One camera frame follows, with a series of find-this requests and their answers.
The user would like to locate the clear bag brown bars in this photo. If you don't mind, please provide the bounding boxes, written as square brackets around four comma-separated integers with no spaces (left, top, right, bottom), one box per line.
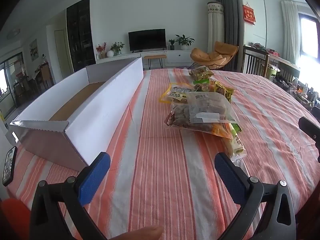
[186,92,239,124]

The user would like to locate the green-top brown snack bag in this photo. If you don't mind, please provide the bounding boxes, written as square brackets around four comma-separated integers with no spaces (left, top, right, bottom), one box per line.
[193,79,214,92]

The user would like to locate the clear bag mixed snacks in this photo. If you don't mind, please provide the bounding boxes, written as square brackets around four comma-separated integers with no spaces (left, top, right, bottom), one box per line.
[189,66,214,81]

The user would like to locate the person's hand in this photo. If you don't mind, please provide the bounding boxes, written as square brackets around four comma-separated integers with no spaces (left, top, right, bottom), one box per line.
[111,225,163,240]

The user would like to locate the black smartphone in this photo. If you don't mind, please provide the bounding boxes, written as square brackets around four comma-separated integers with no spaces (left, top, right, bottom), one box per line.
[2,146,17,186]

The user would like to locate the beige rice cake packet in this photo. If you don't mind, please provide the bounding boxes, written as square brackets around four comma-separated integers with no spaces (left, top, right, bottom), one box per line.
[223,123,247,162]

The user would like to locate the dark wooden chair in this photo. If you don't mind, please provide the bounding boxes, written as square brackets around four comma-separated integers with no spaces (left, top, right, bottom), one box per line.
[241,46,270,77]

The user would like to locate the yellow chicken snack bag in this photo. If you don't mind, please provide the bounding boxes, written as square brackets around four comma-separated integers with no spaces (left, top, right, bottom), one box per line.
[213,81,234,102]

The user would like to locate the white cardboard box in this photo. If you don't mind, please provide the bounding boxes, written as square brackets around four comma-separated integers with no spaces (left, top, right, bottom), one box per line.
[10,57,144,171]

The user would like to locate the brown nut snack bag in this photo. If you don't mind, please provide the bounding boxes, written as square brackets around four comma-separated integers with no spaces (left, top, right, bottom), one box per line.
[164,102,228,138]

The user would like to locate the orange lounge chair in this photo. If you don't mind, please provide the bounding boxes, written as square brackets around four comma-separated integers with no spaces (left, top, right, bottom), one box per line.
[190,41,239,69]

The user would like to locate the yellow-edged egg snack bag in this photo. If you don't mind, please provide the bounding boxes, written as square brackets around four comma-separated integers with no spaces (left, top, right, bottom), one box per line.
[159,83,195,103]

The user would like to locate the potted green plant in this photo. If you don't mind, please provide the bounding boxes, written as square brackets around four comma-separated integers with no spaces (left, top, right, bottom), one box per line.
[175,34,195,50]

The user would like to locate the white tv cabinet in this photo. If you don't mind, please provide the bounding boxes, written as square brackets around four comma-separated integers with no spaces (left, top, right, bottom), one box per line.
[96,50,193,69]

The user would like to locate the red flower vase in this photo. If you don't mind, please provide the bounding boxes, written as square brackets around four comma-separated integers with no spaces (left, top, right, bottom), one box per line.
[96,42,107,59]

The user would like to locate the small wooden bench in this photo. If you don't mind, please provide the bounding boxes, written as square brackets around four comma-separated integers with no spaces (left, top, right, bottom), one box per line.
[144,54,167,70]

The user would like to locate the black television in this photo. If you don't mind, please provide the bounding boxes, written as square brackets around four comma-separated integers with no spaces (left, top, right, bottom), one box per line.
[128,29,167,51]

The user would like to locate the dark glass cabinet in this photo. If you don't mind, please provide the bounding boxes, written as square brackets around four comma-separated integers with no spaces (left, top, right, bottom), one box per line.
[66,0,95,72]

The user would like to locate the red wall hanging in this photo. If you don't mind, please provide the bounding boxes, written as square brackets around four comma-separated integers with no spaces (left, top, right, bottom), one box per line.
[242,3,256,25]

